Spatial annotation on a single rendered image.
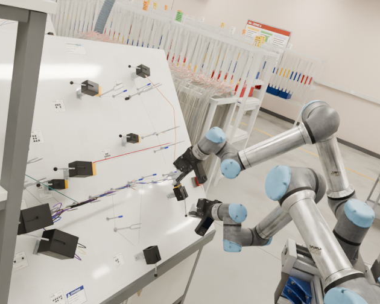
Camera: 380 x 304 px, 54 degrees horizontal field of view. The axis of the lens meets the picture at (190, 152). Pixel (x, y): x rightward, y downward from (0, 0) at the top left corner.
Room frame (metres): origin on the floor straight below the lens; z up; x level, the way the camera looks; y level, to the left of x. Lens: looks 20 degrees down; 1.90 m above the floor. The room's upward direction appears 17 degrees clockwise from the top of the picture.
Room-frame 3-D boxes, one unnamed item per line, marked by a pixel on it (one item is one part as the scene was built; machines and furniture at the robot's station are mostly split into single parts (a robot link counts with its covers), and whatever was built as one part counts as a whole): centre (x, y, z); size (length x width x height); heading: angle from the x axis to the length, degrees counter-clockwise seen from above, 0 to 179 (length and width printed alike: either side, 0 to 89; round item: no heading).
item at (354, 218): (1.38, -0.71, 1.33); 0.13 x 0.12 x 0.14; 1
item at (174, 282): (1.52, -0.07, 0.60); 0.55 x 0.03 x 0.39; 151
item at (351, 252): (1.37, -0.71, 1.21); 0.15 x 0.15 x 0.10
